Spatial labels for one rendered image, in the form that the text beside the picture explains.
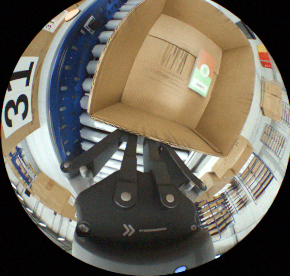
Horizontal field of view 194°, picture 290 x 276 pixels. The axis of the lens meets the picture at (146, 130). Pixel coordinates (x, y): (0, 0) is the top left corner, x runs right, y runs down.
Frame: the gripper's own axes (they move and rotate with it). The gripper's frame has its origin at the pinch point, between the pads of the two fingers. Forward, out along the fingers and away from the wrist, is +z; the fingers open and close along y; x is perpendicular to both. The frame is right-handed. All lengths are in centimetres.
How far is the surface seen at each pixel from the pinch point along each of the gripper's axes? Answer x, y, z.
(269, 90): 221, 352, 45
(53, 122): -3.8, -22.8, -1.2
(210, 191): -51, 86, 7
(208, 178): -24, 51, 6
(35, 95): 3.3, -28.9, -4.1
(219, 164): -13, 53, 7
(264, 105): 158, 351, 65
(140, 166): -24.3, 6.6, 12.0
